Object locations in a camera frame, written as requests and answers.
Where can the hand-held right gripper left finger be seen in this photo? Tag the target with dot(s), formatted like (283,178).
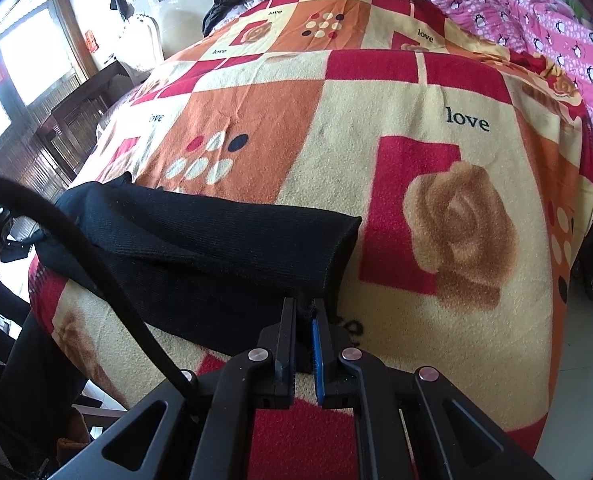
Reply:
(286,340)

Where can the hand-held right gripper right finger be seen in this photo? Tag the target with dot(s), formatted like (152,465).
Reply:
(319,355)

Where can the black pants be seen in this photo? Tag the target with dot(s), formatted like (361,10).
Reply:
(201,260)

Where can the person's leg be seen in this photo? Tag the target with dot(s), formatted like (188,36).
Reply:
(26,370)

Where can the dark wooden desk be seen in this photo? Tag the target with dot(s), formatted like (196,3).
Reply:
(76,105)

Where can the wooden framed window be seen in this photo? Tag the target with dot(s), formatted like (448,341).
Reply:
(31,55)

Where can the red orange printed blanket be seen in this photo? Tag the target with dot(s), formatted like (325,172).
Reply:
(326,160)

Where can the white bag on desk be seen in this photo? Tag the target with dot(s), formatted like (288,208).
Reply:
(144,45)

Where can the pink penguin print quilt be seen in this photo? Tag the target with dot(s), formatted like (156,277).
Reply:
(551,25)

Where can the red paper wall sticker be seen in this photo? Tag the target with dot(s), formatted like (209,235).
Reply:
(90,40)

